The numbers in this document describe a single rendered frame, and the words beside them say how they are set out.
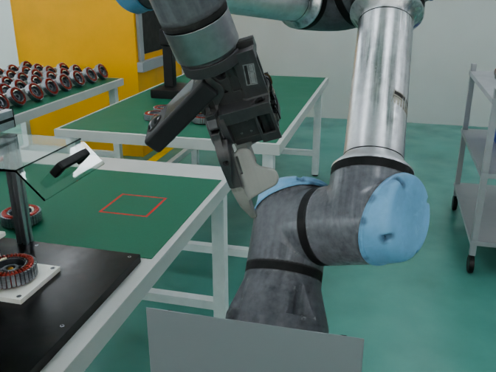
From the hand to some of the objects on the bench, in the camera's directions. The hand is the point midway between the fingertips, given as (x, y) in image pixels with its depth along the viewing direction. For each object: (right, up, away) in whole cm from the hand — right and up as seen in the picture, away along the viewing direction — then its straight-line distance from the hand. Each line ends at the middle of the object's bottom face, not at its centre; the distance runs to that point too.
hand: (248, 185), depth 75 cm
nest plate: (-53, -22, +49) cm, 76 cm away
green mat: (-62, -4, +103) cm, 121 cm away
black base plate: (-57, -28, +40) cm, 75 cm away
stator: (-66, -10, +86) cm, 108 cm away
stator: (-53, -21, +49) cm, 75 cm away
